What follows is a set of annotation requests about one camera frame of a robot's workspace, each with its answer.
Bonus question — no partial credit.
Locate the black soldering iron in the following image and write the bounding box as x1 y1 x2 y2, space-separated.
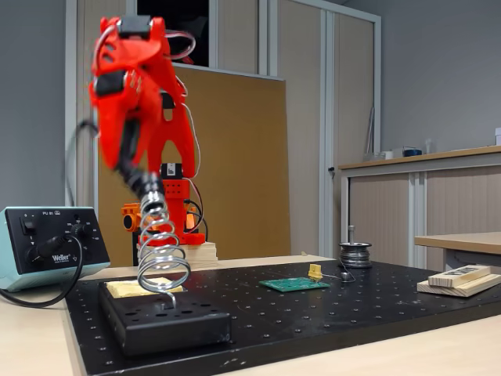
77 119 169 240

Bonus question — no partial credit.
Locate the brown cork pin board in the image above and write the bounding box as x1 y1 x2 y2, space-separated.
92 52 293 266

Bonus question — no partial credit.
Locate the teal Weller soldering station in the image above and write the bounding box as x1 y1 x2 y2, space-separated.
0 206 111 293

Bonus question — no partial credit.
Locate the black soldering stand base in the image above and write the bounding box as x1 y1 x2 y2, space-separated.
97 277 232 357

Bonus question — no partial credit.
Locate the green circuit board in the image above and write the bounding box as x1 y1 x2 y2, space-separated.
258 276 331 293

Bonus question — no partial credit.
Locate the orange and black clamp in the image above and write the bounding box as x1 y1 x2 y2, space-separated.
120 202 142 267

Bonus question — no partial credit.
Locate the black machine with light strip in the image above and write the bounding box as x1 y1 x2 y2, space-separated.
136 0 211 67

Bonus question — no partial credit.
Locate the stacked wooden planks base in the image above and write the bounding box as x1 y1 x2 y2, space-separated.
136 241 218 271

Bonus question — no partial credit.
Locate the yellow cleaning sponge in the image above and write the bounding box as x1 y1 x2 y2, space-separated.
106 276 185 299

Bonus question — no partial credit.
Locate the metal spring iron holder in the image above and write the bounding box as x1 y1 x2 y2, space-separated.
136 195 192 310

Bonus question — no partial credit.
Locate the tall beige shutter cabinet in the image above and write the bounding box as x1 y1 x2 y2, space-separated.
64 0 383 259

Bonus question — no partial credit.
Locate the grey leaning metal strip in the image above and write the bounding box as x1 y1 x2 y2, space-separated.
366 106 376 154

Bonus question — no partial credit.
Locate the white paper tray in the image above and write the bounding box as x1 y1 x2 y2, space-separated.
362 150 395 162

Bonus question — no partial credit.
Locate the black perforated breadboard plate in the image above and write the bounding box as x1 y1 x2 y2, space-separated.
64 260 501 376

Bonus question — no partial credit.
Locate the low beige sideboard cabinet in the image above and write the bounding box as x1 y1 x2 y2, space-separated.
337 145 501 271

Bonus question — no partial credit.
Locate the wooden top side table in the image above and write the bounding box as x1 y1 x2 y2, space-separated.
413 230 501 273

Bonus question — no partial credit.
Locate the wooden plank printed KAPLA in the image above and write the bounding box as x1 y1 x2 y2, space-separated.
427 264 492 287

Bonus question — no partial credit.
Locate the plain wooden plank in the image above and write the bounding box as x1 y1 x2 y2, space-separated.
416 273 501 298

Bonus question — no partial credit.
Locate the thin solder wire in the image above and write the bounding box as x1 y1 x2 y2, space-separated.
320 260 357 284

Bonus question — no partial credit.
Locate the solder wire spool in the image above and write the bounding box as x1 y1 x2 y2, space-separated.
338 241 373 269

